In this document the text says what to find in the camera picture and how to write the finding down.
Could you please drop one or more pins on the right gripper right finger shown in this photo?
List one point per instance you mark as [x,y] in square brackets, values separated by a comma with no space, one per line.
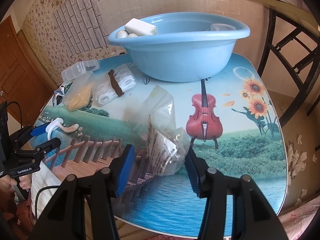
[253,216]

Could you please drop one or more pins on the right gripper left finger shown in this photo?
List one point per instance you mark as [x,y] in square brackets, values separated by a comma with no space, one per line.
[64,215]

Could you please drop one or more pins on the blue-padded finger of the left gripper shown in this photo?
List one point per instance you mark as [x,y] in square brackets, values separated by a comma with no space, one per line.
[39,130]

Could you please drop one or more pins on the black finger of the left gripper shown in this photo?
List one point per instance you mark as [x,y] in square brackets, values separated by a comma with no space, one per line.
[48,146]

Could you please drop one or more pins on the white plastic hook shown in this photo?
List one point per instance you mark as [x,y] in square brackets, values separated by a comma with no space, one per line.
[58,123]

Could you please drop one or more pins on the clear bag with printed label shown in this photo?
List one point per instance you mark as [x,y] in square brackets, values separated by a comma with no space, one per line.
[154,122]

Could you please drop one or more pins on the white power adapter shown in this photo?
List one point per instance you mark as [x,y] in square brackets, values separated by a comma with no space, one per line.
[140,28]

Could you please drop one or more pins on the white plush toy yellow hat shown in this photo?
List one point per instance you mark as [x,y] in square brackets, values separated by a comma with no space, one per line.
[125,34]

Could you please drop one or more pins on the brown wooden door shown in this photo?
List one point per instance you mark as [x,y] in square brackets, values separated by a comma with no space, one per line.
[23,77]

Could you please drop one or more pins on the bag of toothpicks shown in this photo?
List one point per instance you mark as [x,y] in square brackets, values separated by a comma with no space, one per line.
[79,94]

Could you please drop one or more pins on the clear plastic storage box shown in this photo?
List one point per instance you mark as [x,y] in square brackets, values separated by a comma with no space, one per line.
[79,68]

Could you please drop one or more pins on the light blue plastic basin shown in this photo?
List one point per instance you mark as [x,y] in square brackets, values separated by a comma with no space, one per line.
[185,49]

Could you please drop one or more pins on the wooden side table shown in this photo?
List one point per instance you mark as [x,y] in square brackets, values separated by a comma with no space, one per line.
[291,52]

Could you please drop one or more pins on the clear bag in basin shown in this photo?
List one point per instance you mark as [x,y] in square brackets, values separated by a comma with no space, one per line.
[222,27]

